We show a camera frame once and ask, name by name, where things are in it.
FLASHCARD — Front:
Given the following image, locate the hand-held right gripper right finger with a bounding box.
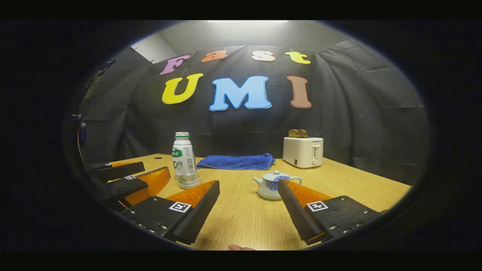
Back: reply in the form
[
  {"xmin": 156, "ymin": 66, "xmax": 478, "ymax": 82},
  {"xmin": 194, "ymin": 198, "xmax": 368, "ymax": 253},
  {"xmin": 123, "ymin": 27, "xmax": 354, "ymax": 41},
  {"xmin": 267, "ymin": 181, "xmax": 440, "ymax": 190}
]
[{"xmin": 278, "ymin": 179, "xmax": 381, "ymax": 245}]

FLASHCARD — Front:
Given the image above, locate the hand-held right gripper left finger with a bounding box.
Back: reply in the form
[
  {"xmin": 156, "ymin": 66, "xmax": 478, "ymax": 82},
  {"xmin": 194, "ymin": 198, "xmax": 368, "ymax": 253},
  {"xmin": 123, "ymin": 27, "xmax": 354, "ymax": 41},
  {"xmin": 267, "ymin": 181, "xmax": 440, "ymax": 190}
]
[{"xmin": 120, "ymin": 180, "xmax": 221, "ymax": 245}]

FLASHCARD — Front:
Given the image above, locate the white water bottle green label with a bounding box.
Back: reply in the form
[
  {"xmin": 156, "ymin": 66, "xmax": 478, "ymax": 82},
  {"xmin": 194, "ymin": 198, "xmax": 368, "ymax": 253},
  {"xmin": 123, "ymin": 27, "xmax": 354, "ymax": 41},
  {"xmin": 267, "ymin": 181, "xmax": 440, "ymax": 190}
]
[{"xmin": 172, "ymin": 132, "xmax": 201, "ymax": 189}]

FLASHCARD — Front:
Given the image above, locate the white toaster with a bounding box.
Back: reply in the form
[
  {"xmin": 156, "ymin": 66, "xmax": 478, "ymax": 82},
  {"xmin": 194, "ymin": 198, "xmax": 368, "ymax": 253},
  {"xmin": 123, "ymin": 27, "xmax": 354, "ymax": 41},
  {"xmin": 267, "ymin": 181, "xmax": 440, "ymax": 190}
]
[{"xmin": 282, "ymin": 136, "xmax": 324, "ymax": 169}]

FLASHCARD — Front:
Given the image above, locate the blue towel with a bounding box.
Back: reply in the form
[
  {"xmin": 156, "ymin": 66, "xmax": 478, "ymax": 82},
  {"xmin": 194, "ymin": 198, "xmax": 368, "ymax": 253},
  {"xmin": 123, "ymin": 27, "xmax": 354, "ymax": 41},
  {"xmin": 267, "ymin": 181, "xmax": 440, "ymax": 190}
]
[{"xmin": 196, "ymin": 152, "xmax": 276, "ymax": 171}]

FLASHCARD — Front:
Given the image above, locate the black backdrop cloth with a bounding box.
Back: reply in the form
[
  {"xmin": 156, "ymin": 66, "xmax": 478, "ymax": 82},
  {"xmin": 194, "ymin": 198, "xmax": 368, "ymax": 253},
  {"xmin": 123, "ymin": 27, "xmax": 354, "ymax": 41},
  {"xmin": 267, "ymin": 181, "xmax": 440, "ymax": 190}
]
[{"xmin": 77, "ymin": 40, "xmax": 430, "ymax": 185}]

